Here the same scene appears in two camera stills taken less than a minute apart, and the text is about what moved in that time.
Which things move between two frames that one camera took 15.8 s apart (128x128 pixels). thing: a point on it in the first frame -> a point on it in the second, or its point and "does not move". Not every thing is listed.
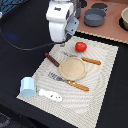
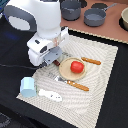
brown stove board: x=111 y=28 does not move
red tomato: x=80 y=46 -> x=76 y=66
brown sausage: x=52 y=60 does not move
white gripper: x=60 y=15 -> x=43 y=51
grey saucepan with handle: x=95 y=17 does not move
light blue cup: x=27 y=87 does not move
